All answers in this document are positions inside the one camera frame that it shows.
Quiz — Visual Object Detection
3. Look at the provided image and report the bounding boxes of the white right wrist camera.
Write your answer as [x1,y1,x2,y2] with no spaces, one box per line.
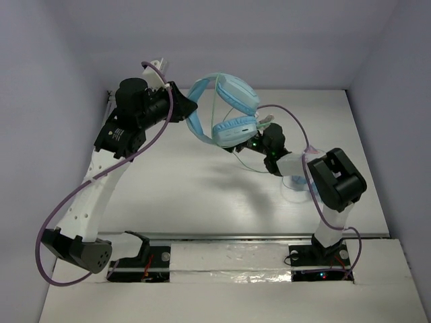
[257,114,275,128]

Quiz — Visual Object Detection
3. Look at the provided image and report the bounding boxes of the white front board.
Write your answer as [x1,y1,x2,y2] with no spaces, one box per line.
[40,240,427,322]

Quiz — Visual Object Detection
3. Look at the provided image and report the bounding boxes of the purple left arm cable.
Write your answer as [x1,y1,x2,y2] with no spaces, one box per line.
[36,61,174,287]

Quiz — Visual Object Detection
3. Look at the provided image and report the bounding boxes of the green headphone cable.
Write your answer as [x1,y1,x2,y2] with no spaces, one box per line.
[210,72,287,174]

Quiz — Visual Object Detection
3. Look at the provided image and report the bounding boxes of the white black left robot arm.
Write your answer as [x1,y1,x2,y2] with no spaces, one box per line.
[36,78,197,274]

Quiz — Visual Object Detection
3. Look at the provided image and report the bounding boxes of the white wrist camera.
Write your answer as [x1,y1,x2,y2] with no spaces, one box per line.
[257,114,275,128]
[141,57,168,90]

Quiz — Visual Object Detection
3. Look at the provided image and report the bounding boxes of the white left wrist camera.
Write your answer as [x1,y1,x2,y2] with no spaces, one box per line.
[141,57,168,90]

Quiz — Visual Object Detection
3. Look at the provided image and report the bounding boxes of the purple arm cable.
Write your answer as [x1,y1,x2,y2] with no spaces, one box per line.
[36,61,174,287]
[258,104,363,282]

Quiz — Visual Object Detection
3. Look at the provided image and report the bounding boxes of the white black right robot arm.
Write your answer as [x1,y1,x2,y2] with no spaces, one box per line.
[227,123,367,267]

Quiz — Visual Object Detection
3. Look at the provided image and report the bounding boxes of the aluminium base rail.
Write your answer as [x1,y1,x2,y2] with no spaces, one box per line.
[142,232,312,242]

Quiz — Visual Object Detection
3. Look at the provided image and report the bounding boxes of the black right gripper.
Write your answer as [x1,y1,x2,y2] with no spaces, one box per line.
[214,121,271,157]

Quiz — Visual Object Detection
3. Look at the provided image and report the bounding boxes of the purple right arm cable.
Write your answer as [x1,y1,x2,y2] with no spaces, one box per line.
[258,104,363,282]

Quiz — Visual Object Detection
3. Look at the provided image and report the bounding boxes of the light blue headphones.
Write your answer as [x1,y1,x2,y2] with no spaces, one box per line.
[187,73,260,148]

